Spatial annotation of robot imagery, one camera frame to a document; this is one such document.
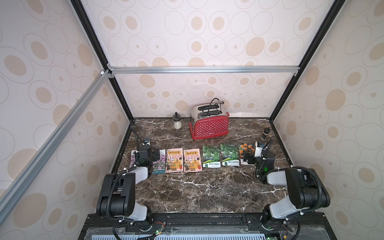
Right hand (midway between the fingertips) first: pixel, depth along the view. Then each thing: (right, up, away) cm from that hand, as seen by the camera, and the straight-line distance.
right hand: (258, 151), depth 94 cm
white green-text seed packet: (-16, -3, +4) cm, 17 cm away
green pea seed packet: (-29, -4, +3) cm, 29 cm away
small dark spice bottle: (+8, +12, +6) cm, 15 cm away
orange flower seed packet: (-6, +1, +9) cm, 10 cm away
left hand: (-67, +2, -1) cm, 67 cm away
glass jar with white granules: (-53, +20, +14) cm, 58 cm away
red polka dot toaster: (-31, +20, 0) cm, 37 cm away
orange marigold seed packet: (-53, -6, +3) cm, 54 cm away
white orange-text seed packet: (-42, -6, +2) cm, 42 cm away
